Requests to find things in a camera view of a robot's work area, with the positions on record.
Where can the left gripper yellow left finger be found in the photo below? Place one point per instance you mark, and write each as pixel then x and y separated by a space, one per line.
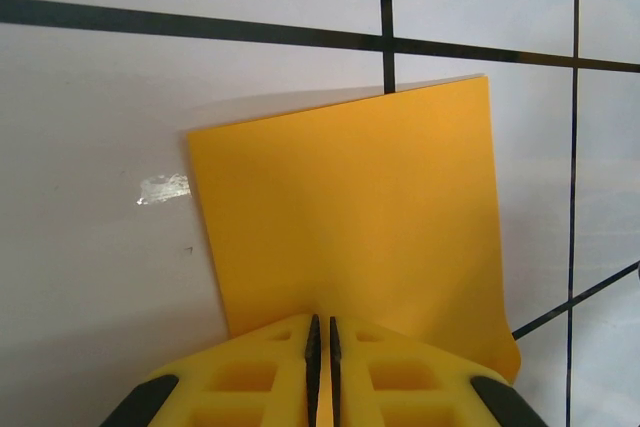
pixel 240 382

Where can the yellow square paper sheet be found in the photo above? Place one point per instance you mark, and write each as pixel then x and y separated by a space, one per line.
pixel 350 197

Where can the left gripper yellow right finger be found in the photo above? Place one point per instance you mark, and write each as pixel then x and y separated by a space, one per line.
pixel 415 382

